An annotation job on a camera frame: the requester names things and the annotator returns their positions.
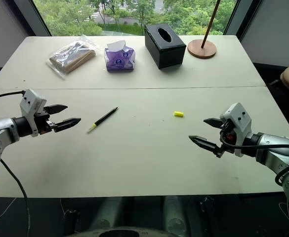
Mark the yellow pen cap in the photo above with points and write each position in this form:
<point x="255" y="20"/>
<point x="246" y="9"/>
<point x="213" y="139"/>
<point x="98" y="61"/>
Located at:
<point x="178" y="113"/>

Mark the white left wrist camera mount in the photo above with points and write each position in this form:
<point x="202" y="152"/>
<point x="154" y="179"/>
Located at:
<point x="30" y="102"/>

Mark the clear bag of wooden parts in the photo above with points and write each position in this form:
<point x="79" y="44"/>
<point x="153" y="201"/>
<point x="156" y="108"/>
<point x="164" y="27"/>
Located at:
<point x="71" y="59"/>

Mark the purple tissue pack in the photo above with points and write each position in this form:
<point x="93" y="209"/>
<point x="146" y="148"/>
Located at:
<point x="119" y="59"/>

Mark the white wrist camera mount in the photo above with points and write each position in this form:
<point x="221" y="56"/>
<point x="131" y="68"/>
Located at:
<point x="30" y="102"/>
<point x="241" y="123"/>

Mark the black pen with yellow end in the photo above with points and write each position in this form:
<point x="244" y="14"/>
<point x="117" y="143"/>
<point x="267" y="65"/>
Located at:
<point x="104" y="119"/>

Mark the dark rounded robot torso edge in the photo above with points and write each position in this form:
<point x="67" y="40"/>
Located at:
<point x="120" y="232"/>

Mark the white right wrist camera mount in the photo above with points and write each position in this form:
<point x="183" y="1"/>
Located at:
<point x="241" y="123"/>

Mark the wooden stand with round base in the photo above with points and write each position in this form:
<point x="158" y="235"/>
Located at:
<point x="201" y="48"/>

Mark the black window frame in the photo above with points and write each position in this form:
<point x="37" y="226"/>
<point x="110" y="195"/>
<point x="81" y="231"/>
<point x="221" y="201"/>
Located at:
<point x="36" y="19"/>

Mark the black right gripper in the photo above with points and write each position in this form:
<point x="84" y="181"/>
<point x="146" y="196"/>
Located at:
<point x="228" y="135"/>

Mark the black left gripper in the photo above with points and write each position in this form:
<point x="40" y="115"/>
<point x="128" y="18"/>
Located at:
<point x="43" y="123"/>

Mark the black tissue box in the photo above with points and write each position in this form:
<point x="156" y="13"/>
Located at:
<point x="164" y="47"/>

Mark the black chair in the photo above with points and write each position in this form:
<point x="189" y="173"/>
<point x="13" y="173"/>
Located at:
<point x="285" y="108"/>

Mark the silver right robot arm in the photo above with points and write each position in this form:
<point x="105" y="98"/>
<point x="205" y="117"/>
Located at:
<point x="280" y="153"/>

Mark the grey rounded robot leg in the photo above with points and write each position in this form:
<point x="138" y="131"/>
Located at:
<point x="109" y="212"/>
<point x="175" y="214"/>

